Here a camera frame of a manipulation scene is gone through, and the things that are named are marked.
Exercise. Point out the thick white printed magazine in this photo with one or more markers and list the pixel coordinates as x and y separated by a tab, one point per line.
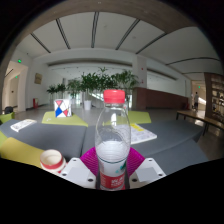
22	125

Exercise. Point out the group of potted green plants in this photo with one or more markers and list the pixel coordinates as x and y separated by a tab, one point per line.
93	82

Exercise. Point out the red blue white cube box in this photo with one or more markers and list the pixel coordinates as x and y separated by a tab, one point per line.
62	108

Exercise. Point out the thin yellow and white booklet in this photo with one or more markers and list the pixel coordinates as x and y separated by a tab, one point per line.
142	134

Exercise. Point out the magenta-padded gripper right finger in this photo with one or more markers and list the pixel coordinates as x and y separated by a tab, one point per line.
145	170

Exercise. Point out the red fire extinguisher cabinet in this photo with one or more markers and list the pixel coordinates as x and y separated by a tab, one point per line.
35	103

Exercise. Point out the wooden shelf unit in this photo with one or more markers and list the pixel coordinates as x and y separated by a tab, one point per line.
216	96

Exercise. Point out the green exit sign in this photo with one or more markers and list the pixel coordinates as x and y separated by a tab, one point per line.
19	61

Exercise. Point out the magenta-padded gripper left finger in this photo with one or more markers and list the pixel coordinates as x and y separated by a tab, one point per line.
78	171

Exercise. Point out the black bag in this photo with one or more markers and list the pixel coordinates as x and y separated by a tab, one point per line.
8	110

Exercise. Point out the framed wall picture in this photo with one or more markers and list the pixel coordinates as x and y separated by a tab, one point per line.
38	78

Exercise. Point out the person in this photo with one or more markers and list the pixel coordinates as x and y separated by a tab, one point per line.
196	100

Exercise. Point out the long wooden bench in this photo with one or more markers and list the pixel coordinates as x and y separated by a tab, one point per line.
200	118

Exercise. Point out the red and white mug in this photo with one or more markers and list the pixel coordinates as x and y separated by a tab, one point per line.
51	162

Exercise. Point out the clear red-capped water bottle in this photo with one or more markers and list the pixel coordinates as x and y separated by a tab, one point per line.
112	150

